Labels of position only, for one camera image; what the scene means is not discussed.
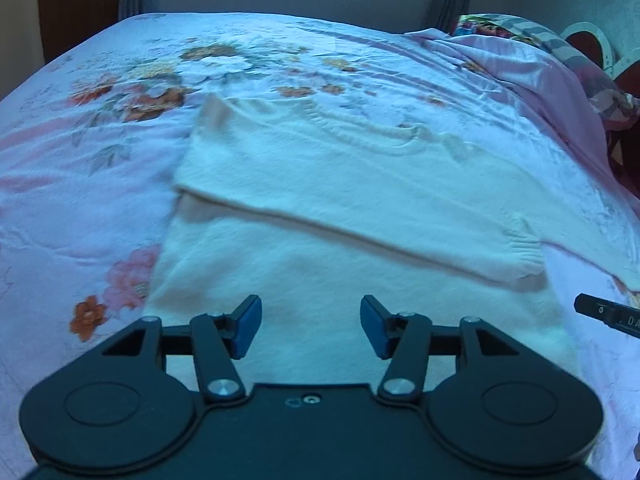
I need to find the floral striped pillow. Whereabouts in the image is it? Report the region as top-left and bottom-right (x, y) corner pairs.
(452, 14), (640, 132)

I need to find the floral bed sheet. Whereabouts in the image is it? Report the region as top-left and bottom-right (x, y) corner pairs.
(0, 11), (640, 480)

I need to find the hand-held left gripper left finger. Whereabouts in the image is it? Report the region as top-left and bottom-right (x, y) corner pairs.
(101, 294), (264, 404)

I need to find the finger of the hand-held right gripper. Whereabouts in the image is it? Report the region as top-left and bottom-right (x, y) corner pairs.
(574, 293), (614, 329)

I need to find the brown wooden door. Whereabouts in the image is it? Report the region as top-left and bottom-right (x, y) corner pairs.
(37, 0), (124, 65)

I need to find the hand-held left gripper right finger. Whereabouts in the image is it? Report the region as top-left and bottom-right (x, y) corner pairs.
(359, 294), (523, 404)

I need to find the white and red headboard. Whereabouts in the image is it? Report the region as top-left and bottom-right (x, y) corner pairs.
(560, 21), (640, 196)

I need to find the white knit sweater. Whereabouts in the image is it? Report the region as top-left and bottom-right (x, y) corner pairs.
(144, 92), (640, 397)

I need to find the pink quilt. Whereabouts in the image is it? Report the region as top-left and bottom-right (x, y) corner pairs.
(406, 27), (619, 171)

